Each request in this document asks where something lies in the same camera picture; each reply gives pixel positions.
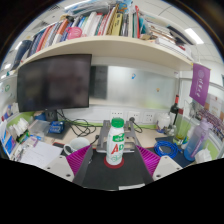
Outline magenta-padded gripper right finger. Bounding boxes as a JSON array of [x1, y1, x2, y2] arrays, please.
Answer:
[[134, 144, 184, 186]]

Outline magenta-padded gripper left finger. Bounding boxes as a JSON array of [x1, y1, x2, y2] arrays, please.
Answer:
[[43, 144, 94, 186]]

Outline white drink bottle green cap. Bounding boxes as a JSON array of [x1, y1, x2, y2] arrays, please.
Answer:
[[105, 117, 126, 166]]

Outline black white checkered mug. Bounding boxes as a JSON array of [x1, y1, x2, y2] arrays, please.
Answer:
[[63, 136, 91, 156]]

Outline white flat paper napkin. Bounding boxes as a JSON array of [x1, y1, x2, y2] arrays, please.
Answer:
[[118, 182, 146, 192]]

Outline white paper sheet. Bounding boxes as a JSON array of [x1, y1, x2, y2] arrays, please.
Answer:
[[19, 140, 64, 169]]

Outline flat round red coaster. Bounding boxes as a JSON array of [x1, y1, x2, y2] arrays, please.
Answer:
[[103, 155, 125, 169]]

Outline small blue box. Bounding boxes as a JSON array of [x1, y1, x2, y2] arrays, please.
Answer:
[[48, 120, 65, 135]]

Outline black desk mat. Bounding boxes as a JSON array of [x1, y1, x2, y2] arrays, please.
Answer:
[[53, 141, 158, 191]]

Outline green glass tumbler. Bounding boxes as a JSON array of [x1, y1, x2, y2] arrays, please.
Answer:
[[173, 113, 188, 145]]

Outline white container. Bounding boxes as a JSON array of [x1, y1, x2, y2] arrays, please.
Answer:
[[156, 113, 172, 132]]

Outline clear plastic box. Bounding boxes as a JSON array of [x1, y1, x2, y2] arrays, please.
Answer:
[[28, 119, 51, 134]]

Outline white crumpled tissue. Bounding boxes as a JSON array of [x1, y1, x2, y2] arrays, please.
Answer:
[[194, 148, 214, 164]]

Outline dark wine bottle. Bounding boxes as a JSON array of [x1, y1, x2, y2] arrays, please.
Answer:
[[169, 94, 180, 126]]

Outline black computer monitor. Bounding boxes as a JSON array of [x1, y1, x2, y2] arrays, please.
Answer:
[[16, 53, 93, 123]]

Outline purple hanging pennant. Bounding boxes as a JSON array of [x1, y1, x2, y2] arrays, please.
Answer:
[[188, 63, 212, 107]]

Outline white ceiling light panels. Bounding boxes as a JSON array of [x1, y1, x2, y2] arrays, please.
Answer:
[[3, 0, 205, 70]]

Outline black monitor cable bundle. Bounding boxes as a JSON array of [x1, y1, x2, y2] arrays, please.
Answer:
[[56, 109, 101, 138]]

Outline black plug cable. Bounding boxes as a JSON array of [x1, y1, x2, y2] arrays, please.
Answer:
[[129, 117, 144, 134]]

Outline white wall socket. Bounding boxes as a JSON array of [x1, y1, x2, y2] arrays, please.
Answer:
[[143, 112, 155, 124], [128, 111, 141, 124], [110, 110, 124, 122]]

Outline group photo wall poster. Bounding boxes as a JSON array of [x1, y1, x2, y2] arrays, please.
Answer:
[[196, 94, 224, 141]]

